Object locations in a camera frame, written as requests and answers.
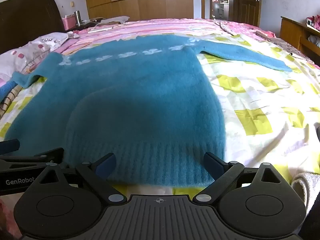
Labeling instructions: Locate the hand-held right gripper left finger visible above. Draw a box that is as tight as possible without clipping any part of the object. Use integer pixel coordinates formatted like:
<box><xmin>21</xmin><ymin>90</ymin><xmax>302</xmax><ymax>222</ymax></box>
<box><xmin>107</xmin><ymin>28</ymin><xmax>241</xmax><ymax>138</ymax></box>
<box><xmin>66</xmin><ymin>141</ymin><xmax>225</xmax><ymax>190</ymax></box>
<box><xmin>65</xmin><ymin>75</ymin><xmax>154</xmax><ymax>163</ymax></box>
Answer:
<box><xmin>37</xmin><ymin>152</ymin><xmax>128</xmax><ymax>203</ymax></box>

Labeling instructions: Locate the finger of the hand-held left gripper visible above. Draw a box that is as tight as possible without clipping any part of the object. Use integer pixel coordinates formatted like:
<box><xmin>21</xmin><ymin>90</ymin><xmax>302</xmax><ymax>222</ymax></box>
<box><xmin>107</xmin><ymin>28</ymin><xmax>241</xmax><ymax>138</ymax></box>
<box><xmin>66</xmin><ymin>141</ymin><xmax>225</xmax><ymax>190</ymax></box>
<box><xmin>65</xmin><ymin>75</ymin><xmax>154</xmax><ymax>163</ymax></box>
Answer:
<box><xmin>0</xmin><ymin>147</ymin><xmax>65</xmax><ymax>172</ymax></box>
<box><xmin>0</xmin><ymin>139</ymin><xmax>20</xmax><ymax>155</ymax></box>

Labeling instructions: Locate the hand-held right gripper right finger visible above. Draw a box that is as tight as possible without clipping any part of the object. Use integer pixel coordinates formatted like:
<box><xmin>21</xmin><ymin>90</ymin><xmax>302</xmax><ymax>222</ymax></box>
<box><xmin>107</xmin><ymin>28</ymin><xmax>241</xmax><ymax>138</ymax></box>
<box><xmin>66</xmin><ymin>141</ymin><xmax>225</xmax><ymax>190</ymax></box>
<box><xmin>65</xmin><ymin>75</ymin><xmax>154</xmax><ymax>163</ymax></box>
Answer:
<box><xmin>192</xmin><ymin>152</ymin><xmax>283</xmax><ymax>203</ymax></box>

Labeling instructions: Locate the blue knitted sweater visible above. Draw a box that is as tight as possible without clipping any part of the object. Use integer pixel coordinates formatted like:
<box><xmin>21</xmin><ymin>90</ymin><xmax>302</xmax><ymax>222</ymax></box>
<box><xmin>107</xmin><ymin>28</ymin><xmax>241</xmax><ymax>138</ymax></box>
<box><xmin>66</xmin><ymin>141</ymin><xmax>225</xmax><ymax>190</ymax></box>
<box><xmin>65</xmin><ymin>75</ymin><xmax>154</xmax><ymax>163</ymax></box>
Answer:
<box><xmin>4</xmin><ymin>34</ymin><xmax>293</xmax><ymax>188</ymax></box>

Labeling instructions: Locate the pile of clothes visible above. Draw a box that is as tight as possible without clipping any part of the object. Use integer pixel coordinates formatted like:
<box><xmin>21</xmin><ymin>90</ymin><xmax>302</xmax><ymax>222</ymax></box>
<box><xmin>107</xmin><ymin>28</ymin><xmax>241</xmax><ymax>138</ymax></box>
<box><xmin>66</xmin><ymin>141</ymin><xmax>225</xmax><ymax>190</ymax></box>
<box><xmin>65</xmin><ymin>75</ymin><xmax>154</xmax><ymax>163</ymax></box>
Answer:
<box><xmin>305</xmin><ymin>15</ymin><xmax>320</xmax><ymax>32</ymax></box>

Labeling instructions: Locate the striped folded cloth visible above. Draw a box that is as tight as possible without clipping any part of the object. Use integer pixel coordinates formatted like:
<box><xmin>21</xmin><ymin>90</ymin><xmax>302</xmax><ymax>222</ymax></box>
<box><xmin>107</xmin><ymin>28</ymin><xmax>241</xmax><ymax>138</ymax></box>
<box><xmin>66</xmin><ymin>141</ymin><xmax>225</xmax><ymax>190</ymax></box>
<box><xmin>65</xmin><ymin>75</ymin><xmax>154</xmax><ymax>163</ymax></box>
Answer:
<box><xmin>0</xmin><ymin>86</ymin><xmax>23</xmax><ymax>118</ymax></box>

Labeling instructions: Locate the blue folded cloth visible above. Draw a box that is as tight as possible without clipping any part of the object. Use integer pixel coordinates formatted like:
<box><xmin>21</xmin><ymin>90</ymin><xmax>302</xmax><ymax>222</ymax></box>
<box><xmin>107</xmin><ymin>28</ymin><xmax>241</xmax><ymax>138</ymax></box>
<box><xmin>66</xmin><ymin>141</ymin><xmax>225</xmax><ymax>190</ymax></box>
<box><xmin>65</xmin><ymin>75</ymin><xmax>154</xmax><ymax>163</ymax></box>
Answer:
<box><xmin>0</xmin><ymin>80</ymin><xmax>18</xmax><ymax>99</ymax></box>

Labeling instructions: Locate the yellow checkered quilt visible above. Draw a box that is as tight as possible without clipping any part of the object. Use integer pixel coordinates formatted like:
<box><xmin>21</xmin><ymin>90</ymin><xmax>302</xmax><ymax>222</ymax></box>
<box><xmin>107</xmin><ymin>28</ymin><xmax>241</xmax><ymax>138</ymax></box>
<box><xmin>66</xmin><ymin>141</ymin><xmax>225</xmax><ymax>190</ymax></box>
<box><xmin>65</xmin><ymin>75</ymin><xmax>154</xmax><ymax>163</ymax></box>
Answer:
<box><xmin>0</xmin><ymin>30</ymin><xmax>320</xmax><ymax>195</ymax></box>

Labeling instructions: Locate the grey dotted pillow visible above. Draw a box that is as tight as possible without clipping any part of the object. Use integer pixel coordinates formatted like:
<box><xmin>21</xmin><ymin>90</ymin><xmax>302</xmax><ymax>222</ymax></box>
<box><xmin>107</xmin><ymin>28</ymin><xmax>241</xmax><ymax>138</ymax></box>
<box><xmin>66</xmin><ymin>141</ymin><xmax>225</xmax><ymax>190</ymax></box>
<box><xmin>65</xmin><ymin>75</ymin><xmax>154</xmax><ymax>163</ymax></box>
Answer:
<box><xmin>0</xmin><ymin>32</ymin><xmax>69</xmax><ymax>80</ymax></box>

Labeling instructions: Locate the white towel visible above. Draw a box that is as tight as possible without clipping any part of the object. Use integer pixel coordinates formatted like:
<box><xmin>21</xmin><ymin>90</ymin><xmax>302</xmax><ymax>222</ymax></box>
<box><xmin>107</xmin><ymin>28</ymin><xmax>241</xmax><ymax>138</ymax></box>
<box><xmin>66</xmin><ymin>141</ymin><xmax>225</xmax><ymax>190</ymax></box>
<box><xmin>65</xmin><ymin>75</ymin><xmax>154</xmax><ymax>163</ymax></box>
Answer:
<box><xmin>291</xmin><ymin>171</ymin><xmax>320</xmax><ymax>214</ymax></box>

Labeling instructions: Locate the dark wooden headboard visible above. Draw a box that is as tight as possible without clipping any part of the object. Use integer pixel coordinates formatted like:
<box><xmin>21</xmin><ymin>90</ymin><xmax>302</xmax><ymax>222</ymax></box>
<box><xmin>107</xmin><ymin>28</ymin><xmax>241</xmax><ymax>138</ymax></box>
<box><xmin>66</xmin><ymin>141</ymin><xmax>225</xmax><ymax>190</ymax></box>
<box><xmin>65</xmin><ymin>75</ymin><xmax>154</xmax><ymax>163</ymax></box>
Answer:
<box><xmin>0</xmin><ymin>0</ymin><xmax>66</xmax><ymax>54</ymax></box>

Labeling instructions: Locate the pink plastic basket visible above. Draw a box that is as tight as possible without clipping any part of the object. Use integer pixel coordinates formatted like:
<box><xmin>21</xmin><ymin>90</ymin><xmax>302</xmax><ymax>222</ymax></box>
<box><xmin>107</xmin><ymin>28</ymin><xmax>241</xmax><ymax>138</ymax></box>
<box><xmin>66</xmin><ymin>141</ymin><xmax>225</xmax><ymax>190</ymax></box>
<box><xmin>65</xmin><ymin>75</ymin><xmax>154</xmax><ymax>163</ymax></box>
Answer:
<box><xmin>61</xmin><ymin>15</ymin><xmax>77</xmax><ymax>30</ymax></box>

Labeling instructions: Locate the dark nightstand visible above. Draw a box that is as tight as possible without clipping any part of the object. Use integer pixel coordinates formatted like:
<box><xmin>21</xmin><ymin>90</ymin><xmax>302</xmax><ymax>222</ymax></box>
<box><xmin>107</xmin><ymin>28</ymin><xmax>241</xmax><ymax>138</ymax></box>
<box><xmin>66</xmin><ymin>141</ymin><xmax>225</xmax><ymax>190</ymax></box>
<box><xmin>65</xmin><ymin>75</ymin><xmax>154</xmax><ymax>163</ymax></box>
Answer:
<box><xmin>66</xmin><ymin>17</ymin><xmax>105</xmax><ymax>33</ymax></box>

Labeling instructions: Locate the brown patterned cloth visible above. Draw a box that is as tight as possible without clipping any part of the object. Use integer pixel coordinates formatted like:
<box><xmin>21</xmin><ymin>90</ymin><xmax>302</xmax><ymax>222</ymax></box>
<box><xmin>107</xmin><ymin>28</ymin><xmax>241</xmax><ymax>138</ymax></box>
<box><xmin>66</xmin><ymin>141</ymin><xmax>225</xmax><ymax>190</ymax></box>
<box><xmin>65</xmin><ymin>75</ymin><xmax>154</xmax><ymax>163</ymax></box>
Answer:
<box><xmin>255</xmin><ymin>30</ymin><xmax>315</xmax><ymax>63</ymax></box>

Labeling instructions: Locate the pink floral blanket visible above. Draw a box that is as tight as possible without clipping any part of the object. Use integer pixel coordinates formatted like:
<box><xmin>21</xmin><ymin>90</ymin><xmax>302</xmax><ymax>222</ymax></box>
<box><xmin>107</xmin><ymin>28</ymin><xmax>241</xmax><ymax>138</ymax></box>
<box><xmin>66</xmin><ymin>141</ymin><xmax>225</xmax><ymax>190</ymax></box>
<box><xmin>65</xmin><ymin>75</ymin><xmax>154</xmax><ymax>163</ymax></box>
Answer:
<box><xmin>215</xmin><ymin>19</ymin><xmax>275</xmax><ymax>38</ymax></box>

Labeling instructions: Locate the pink striped bed sheet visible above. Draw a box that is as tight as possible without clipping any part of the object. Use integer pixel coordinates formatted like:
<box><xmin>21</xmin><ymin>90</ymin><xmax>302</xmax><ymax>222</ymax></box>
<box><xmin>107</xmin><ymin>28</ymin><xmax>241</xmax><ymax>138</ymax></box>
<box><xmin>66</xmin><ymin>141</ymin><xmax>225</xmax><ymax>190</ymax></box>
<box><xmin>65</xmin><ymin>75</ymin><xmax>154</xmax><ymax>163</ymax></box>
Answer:
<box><xmin>54</xmin><ymin>17</ymin><xmax>250</xmax><ymax>55</ymax></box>

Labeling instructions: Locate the white folded cloth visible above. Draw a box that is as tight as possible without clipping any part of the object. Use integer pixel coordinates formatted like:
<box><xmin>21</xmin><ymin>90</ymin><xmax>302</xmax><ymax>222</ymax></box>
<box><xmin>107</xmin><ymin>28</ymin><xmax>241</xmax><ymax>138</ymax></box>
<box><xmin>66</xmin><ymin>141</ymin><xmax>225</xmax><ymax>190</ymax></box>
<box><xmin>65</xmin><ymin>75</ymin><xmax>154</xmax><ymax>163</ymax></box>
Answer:
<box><xmin>96</xmin><ymin>16</ymin><xmax>130</xmax><ymax>27</ymax></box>

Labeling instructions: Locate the wooden side desk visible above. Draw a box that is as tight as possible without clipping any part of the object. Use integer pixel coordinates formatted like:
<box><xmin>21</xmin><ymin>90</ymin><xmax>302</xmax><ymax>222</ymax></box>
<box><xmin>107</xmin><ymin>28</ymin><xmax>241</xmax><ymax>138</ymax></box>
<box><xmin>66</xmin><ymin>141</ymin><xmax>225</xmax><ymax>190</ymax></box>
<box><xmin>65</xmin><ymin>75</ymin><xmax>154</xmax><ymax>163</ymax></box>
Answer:
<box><xmin>279</xmin><ymin>16</ymin><xmax>320</xmax><ymax>58</ymax></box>

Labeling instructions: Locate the brown wooden door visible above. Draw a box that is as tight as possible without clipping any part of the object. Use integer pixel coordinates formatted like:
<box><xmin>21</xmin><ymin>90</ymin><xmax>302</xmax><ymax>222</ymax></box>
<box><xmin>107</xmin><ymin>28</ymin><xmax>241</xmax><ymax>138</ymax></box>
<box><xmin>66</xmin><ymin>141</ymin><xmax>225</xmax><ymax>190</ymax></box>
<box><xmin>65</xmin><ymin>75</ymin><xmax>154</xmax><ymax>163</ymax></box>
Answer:
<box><xmin>231</xmin><ymin>0</ymin><xmax>262</xmax><ymax>28</ymax></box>

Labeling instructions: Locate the wooden wardrobe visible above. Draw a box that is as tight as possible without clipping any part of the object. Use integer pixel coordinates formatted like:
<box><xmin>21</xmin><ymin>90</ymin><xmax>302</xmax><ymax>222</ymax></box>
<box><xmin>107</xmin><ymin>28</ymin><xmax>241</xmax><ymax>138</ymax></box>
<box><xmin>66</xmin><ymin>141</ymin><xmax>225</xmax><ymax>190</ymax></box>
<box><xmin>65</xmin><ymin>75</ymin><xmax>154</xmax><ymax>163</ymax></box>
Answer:
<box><xmin>82</xmin><ymin>0</ymin><xmax>194</xmax><ymax>22</ymax></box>

